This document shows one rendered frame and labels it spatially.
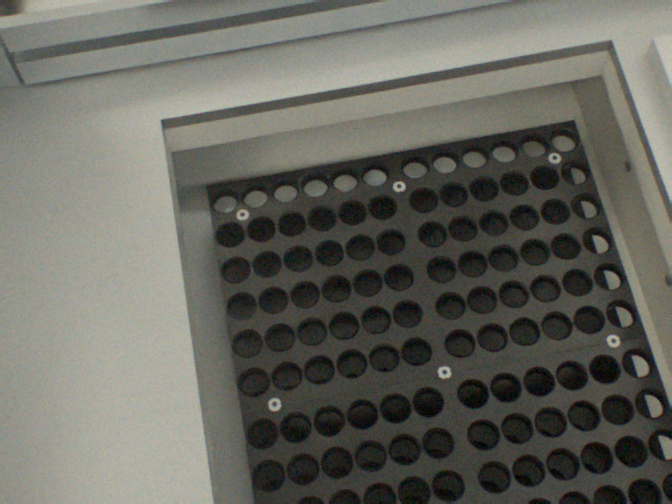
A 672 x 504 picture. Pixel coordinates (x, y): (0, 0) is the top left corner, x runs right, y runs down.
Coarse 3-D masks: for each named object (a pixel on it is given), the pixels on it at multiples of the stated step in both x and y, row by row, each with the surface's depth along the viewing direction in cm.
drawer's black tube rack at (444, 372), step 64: (384, 192) 51; (448, 192) 55; (512, 192) 54; (576, 192) 50; (256, 256) 50; (320, 256) 53; (384, 256) 49; (448, 256) 49; (512, 256) 50; (576, 256) 49; (256, 320) 48; (320, 320) 48; (384, 320) 51; (448, 320) 48; (512, 320) 48; (576, 320) 51; (640, 320) 48; (256, 384) 50; (320, 384) 47; (384, 384) 47; (448, 384) 47; (512, 384) 50; (576, 384) 50; (640, 384) 46; (256, 448) 46; (320, 448) 46; (384, 448) 46; (448, 448) 48; (512, 448) 45; (576, 448) 45; (640, 448) 46
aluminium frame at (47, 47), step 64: (0, 0) 45; (64, 0) 45; (128, 0) 45; (192, 0) 45; (256, 0) 46; (320, 0) 47; (384, 0) 48; (448, 0) 48; (512, 0) 49; (0, 64) 47; (64, 64) 47; (128, 64) 48
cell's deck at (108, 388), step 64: (576, 0) 50; (640, 0) 49; (192, 64) 49; (256, 64) 49; (320, 64) 49; (384, 64) 48; (448, 64) 48; (512, 64) 49; (576, 64) 50; (640, 64) 48; (0, 128) 48; (64, 128) 48; (128, 128) 47; (192, 128) 49; (256, 128) 50; (640, 128) 47; (0, 192) 46; (64, 192) 46; (128, 192) 46; (0, 256) 45; (64, 256) 45; (128, 256) 45; (0, 320) 44; (64, 320) 44; (128, 320) 44; (192, 320) 45; (0, 384) 43; (64, 384) 43; (128, 384) 42; (192, 384) 42; (0, 448) 42; (64, 448) 41; (128, 448) 41; (192, 448) 41
